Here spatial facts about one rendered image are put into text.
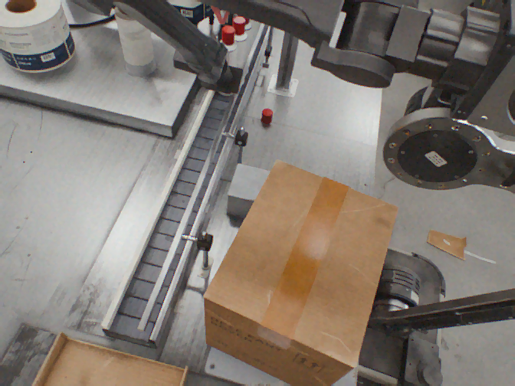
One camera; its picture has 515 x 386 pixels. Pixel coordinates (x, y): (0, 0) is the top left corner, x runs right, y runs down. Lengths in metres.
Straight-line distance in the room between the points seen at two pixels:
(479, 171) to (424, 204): 1.43
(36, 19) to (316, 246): 0.97
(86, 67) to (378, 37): 1.02
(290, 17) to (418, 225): 1.81
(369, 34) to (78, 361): 0.78
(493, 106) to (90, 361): 0.81
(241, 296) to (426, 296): 1.21
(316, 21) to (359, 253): 0.38
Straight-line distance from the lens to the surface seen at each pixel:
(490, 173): 0.90
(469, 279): 2.20
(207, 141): 1.11
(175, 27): 0.78
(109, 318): 0.86
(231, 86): 1.09
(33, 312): 1.01
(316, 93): 1.37
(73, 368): 0.94
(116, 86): 1.29
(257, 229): 0.69
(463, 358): 2.03
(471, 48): 0.49
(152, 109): 1.20
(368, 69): 0.49
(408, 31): 0.50
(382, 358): 1.62
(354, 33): 0.51
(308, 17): 0.50
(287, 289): 0.65
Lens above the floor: 1.72
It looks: 55 degrees down
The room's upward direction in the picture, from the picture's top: 9 degrees clockwise
